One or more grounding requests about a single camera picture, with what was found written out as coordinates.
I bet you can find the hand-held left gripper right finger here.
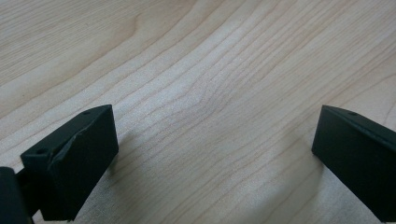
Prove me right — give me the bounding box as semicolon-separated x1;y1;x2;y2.
311;105;396;224

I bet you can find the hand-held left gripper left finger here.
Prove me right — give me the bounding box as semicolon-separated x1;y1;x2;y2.
20;104;120;223

